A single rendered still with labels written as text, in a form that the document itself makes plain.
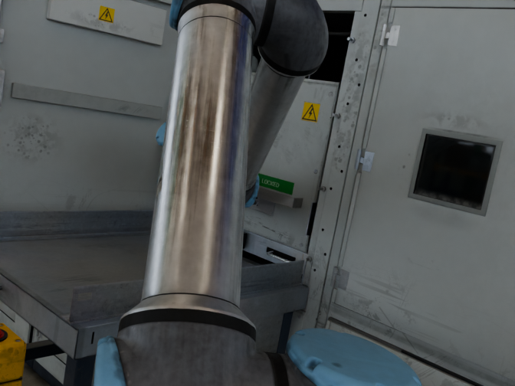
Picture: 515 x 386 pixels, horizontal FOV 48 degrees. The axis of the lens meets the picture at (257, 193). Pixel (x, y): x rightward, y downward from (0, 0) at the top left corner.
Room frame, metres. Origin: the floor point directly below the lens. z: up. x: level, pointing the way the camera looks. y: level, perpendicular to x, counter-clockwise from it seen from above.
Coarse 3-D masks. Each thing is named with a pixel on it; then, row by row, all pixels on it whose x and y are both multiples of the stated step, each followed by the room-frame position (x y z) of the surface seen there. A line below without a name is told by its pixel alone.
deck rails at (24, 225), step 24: (0, 216) 1.43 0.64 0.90; (24, 216) 1.48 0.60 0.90; (48, 216) 1.53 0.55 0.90; (72, 216) 1.58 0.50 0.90; (96, 216) 1.64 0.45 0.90; (120, 216) 1.70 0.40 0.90; (144, 216) 1.77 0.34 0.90; (0, 240) 1.40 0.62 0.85; (288, 264) 1.44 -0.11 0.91; (96, 288) 1.02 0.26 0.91; (120, 288) 1.06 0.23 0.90; (264, 288) 1.38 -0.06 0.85; (72, 312) 0.99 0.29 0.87; (96, 312) 1.02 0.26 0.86; (120, 312) 1.07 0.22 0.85
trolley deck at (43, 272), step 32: (0, 256) 1.29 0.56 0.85; (32, 256) 1.33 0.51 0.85; (64, 256) 1.37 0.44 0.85; (96, 256) 1.42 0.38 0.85; (128, 256) 1.47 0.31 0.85; (32, 288) 1.12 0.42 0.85; (64, 288) 1.16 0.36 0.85; (288, 288) 1.44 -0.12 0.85; (32, 320) 1.07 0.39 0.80; (96, 320) 1.02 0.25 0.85; (96, 352) 1.00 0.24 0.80
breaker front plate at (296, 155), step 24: (312, 96) 1.60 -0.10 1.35; (288, 120) 1.65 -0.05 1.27; (288, 144) 1.63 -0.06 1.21; (312, 144) 1.58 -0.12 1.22; (264, 168) 1.68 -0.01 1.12; (288, 168) 1.62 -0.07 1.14; (312, 168) 1.57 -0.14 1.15; (312, 192) 1.56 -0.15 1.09; (264, 216) 1.66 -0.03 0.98; (288, 216) 1.60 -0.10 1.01; (288, 240) 1.59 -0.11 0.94
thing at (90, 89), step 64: (0, 0) 1.55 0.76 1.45; (64, 0) 1.64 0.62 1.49; (128, 0) 1.75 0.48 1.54; (0, 64) 1.58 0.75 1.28; (64, 64) 1.68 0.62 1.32; (128, 64) 1.80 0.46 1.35; (0, 128) 1.59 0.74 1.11; (64, 128) 1.70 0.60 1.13; (128, 128) 1.82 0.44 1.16; (0, 192) 1.60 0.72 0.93; (64, 192) 1.71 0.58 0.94; (128, 192) 1.84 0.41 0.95
